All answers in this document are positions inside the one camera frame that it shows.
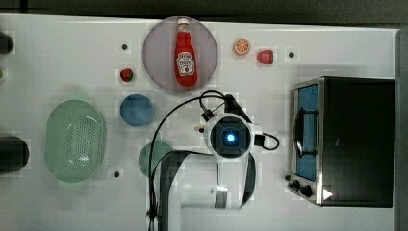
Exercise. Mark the small red strawberry toy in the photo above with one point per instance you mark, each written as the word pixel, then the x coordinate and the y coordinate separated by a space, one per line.
pixel 126 75

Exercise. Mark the black toaster oven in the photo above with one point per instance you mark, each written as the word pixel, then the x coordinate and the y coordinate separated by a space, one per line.
pixel 342 147

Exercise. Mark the orange slice toy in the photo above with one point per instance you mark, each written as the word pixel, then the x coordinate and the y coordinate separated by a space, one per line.
pixel 241 46

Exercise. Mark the red ketchup bottle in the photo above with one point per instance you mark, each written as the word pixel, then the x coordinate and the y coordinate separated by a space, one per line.
pixel 184 56

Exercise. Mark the green oval colander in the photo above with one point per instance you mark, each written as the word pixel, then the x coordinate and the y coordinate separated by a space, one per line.
pixel 75 141

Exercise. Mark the black pot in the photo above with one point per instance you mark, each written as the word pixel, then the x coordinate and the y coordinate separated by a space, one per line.
pixel 14 154

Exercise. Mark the green cup with handle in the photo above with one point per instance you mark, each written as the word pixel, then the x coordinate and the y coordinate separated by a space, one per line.
pixel 152 154

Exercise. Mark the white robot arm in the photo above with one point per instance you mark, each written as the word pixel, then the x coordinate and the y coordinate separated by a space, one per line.
pixel 224 178

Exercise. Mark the grey round plate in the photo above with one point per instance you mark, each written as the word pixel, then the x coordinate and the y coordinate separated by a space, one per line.
pixel 159 49

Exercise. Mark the large red strawberry toy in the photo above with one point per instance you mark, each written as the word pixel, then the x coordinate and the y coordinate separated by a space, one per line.
pixel 265 56

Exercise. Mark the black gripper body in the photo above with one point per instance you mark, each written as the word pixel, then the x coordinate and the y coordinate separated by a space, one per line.
pixel 233 107

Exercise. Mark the blue bowl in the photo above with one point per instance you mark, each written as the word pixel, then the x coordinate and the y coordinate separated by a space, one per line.
pixel 136 110

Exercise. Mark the black cylinder cup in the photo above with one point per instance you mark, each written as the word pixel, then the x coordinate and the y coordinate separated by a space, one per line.
pixel 6 43

